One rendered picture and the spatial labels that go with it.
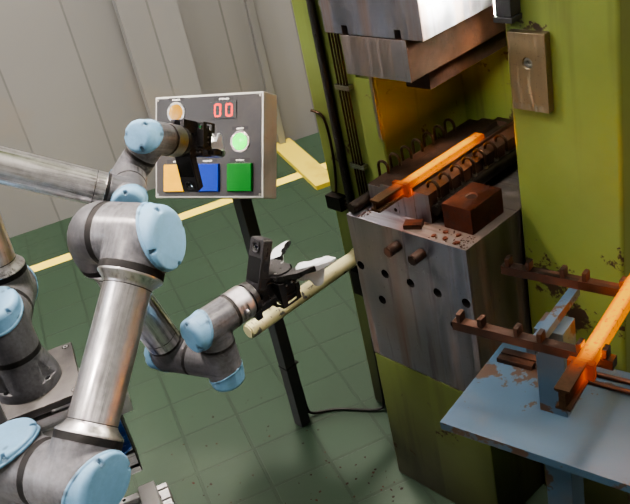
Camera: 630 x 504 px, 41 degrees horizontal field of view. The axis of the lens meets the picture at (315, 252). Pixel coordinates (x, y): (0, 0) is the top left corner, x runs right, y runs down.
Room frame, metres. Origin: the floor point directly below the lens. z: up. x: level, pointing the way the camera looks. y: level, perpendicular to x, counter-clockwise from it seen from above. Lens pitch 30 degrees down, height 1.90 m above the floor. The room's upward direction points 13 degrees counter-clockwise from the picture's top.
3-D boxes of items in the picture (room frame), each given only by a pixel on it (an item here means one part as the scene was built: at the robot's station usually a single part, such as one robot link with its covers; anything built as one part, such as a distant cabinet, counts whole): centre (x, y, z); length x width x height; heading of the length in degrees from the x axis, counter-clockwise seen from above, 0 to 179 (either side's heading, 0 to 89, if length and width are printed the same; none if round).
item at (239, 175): (2.05, 0.15, 1.01); 0.07 x 0.05 x 0.07; 62
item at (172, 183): (2.14, 0.33, 1.01); 0.07 x 0.05 x 0.07; 62
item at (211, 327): (1.43, 0.24, 0.98); 0.11 x 0.08 x 0.09; 127
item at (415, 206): (1.94, -0.39, 0.96); 0.42 x 0.20 x 0.09; 127
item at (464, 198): (1.71, -0.38, 0.95); 0.12 x 0.09 x 0.07; 127
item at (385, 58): (1.94, -0.39, 1.32); 0.42 x 0.20 x 0.10; 127
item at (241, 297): (1.47, 0.18, 0.98); 0.08 x 0.05 x 0.08; 37
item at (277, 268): (1.52, 0.11, 0.97); 0.12 x 0.08 x 0.09; 127
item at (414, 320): (1.90, -0.44, 0.69); 0.56 x 0.38 x 0.45; 127
